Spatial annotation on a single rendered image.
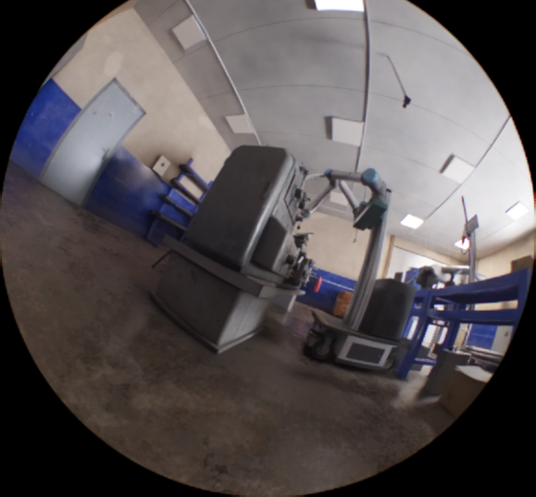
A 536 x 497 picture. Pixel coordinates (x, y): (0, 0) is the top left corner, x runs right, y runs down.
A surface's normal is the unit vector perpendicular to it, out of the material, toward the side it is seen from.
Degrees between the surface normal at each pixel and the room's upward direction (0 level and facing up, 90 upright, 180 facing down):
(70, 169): 90
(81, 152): 90
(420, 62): 180
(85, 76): 90
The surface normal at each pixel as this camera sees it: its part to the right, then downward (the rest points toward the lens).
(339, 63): -0.39, 0.89
